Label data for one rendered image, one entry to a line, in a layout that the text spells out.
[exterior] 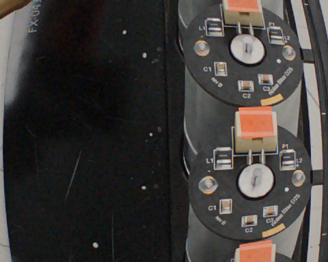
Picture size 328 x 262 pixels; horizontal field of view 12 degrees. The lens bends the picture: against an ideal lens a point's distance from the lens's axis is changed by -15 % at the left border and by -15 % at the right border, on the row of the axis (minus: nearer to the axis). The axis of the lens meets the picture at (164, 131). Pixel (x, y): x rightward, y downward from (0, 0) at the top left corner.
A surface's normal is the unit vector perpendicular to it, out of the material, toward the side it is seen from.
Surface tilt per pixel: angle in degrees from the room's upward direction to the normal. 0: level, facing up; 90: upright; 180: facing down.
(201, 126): 90
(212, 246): 90
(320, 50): 0
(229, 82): 0
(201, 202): 0
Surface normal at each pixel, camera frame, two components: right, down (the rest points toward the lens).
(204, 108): -0.72, 0.61
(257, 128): 0.00, -0.47
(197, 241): -0.88, 0.43
